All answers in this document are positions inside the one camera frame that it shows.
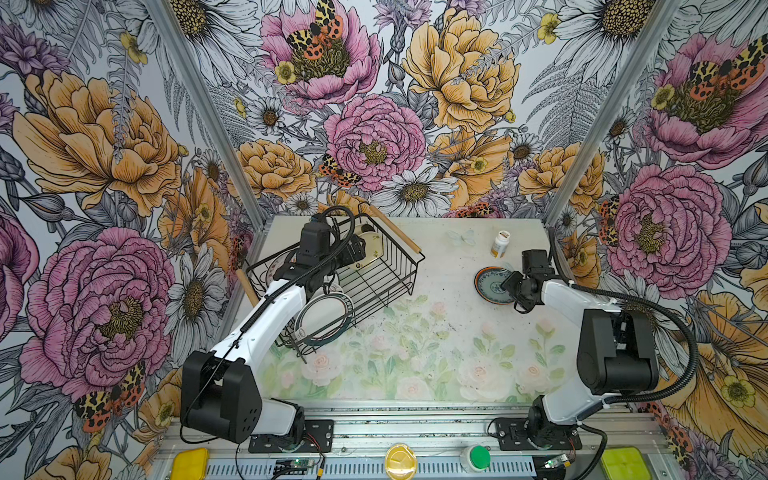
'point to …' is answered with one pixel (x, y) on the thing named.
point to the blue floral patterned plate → (488, 283)
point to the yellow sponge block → (190, 464)
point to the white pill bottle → (499, 247)
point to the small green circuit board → (299, 463)
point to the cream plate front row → (374, 248)
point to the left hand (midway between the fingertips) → (352, 255)
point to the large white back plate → (323, 318)
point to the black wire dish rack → (385, 274)
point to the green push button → (479, 457)
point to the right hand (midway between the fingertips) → (509, 296)
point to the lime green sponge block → (624, 463)
